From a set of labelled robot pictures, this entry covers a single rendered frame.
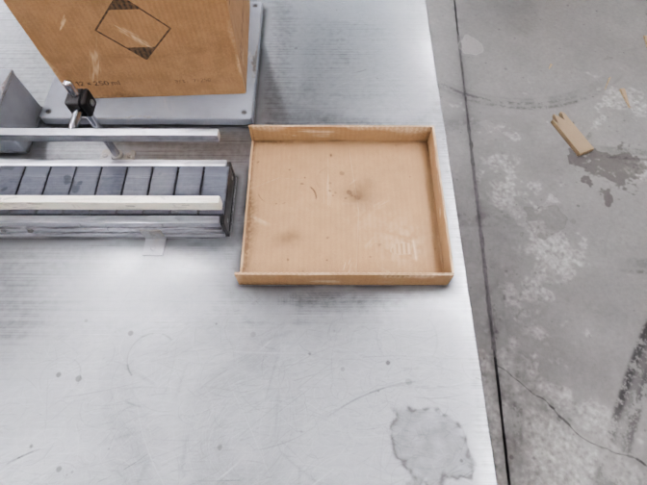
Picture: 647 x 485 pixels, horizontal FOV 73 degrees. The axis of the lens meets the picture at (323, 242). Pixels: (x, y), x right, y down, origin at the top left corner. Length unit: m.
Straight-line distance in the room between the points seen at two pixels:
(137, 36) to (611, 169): 1.77
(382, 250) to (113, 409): 0.42
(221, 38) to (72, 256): 0.39
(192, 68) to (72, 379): 0.49
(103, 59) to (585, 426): 1.54
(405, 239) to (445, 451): 0.29
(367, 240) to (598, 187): 1.44
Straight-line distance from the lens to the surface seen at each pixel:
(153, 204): 0.64
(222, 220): 0.64
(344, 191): 0.70
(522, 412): 1.56
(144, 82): 0.83
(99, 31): 0.78
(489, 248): 1.68
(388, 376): 0.61
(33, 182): 0.78
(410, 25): 0.99
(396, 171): 0.73
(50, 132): 0.70
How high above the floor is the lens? 1.43
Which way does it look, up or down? 64 degrees down
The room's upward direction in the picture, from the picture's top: straight up
